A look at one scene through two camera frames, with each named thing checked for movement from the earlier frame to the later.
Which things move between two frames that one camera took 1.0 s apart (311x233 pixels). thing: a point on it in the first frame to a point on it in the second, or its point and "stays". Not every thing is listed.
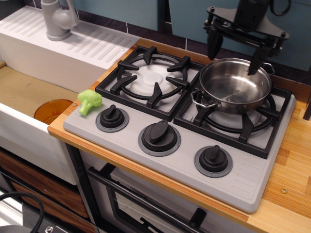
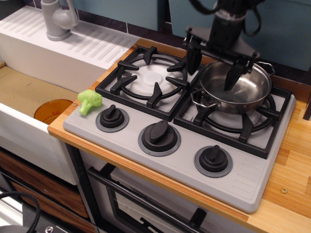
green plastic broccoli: x=90 y=98 stays
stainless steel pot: x=225 y=83 stays
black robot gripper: x=248 y=24 to x=225 y=39
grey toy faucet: x=59 y=21 stays
